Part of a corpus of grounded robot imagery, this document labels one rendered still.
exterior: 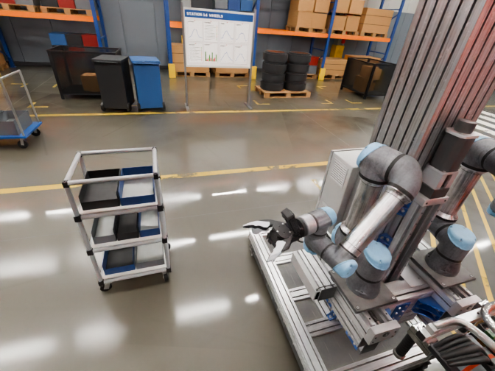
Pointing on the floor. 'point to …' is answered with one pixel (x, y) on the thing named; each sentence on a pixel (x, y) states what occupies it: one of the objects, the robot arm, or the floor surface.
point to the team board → (217, 40)
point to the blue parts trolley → (18, 119)
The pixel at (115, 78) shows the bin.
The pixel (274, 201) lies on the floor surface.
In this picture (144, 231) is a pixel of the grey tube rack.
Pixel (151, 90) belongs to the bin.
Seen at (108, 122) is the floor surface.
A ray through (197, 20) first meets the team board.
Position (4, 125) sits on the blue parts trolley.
